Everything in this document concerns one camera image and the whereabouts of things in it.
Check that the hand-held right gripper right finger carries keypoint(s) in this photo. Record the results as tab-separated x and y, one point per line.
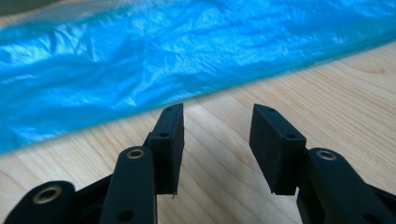
275	152

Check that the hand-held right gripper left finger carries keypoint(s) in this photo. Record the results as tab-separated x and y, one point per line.
166	149

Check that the blue plastic trash bag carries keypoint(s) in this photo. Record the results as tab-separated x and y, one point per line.
130	59

